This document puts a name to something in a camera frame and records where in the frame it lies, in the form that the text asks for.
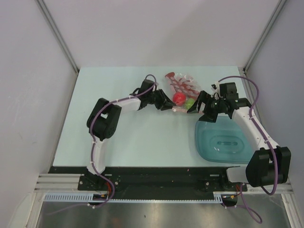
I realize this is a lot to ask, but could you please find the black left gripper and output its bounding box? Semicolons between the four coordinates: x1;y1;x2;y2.
146;89;175;111

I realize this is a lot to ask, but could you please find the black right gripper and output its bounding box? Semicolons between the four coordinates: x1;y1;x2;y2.
187;90;226;123

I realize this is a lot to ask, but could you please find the red fake food ball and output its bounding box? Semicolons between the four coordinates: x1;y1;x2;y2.
172;92;186;106

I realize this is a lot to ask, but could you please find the green fake food ball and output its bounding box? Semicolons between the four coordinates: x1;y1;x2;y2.
184;98;195;110

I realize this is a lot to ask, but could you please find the clear zip top bag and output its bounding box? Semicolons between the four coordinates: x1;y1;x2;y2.
164;72;201;113

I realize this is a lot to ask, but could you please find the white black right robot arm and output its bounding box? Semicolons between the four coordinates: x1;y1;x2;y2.
188;91;291;190

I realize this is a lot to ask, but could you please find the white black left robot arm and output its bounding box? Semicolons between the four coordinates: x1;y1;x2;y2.
85;79;175;190

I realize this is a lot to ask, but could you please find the teal translucent plastic container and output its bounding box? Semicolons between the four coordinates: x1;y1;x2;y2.
195;116;253;164

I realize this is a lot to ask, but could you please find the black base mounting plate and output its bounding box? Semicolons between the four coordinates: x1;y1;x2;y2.
47;166;278;193

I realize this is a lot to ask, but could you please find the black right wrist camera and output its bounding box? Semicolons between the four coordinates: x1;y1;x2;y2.
219;82;239;100

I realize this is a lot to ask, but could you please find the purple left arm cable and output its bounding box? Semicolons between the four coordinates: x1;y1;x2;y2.
46;74;159;214

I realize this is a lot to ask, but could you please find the right aluminium corner post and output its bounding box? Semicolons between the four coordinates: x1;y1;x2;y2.
243;0;289;73

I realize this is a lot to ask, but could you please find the aluminium corner post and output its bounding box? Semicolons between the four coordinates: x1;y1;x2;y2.
34;0;80;75
243;0;289;73

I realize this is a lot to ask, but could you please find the white slotted cable duct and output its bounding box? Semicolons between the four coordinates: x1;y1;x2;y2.
44;193;108;202

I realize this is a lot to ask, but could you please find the aluminium front frame rail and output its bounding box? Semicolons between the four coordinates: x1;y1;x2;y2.
34;174;293;194

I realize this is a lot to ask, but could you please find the left aluminium corner post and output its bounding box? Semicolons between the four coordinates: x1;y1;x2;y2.
34;0;80;75

